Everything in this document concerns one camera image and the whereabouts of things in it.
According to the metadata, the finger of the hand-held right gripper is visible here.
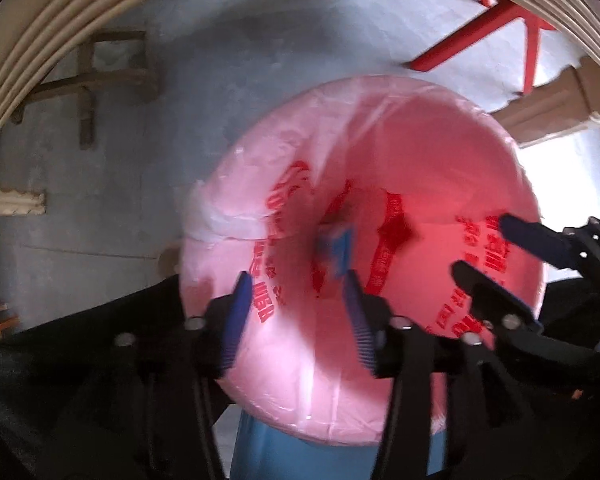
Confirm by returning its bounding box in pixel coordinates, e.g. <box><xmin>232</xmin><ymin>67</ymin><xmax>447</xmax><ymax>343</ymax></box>
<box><xmin>452</xmin><ymin>260</ymin><xmax>600</xmax><ymax>377</ymax></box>
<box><xmin>500</xmin><ymin>214</ymin><xmax>600</xmax><ymax>286</ymax></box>

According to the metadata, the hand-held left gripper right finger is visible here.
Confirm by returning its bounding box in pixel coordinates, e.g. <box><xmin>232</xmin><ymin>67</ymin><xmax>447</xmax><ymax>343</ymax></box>
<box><xmin>341</xmin><ymin>269</ymin><xmax>546</xmax><ymax>480</ymax></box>

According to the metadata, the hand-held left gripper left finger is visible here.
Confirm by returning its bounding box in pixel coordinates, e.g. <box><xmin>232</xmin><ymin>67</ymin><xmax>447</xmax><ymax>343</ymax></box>
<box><xmin>40</xmin><ymin>271</ymin><xmax>256</xmax><ymax>480</ymax></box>

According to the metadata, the small blue box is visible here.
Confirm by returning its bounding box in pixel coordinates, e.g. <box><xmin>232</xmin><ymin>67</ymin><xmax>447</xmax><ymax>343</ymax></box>
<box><xmin>315</xmin><ymin>225</ymin><xmax>356</xmax><ymax>282</ymax></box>

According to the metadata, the blue plastic trash bin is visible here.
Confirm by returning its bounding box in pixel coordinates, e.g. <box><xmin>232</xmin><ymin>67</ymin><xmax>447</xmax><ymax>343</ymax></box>
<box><xmin>235</xmin><ymin>405</ymin><xmax>448</xmax><ymax>480</ymax></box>

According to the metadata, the pink plastic trash bag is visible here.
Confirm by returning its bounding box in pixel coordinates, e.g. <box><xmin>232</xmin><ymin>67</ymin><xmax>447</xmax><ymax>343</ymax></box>
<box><xmin>177</xmin><ymin>76</ymin><xmax>548</xmax><ymax>447</ymax></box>

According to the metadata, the brown cardboard box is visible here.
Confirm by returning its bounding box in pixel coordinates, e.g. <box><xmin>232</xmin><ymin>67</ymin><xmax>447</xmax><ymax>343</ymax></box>
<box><xmin>492</xmin><ymin>55</ymin><xmax>600</xmax><ymax>148</ymax></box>

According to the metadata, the beige table leg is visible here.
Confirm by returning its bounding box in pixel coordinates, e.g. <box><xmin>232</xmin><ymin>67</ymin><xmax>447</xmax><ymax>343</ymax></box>
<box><xmin>0</xmin><ymin>185</ymin><xmax>47</xmax><ymax>218</ymax></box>

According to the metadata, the dark wooden stool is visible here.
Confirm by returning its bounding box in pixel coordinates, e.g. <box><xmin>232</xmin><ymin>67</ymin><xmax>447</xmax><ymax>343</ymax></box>
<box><xmin>12</xmin><ymin>30</ymin><xmax>161</xmax><ymax>151</ymax></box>

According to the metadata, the red metal frame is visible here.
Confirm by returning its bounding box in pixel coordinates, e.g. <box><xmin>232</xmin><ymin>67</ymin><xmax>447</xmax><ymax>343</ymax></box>
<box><xmin>367</xmin><ymin>0</ymin><xmax>558</xmax><ymax>96</ymax></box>

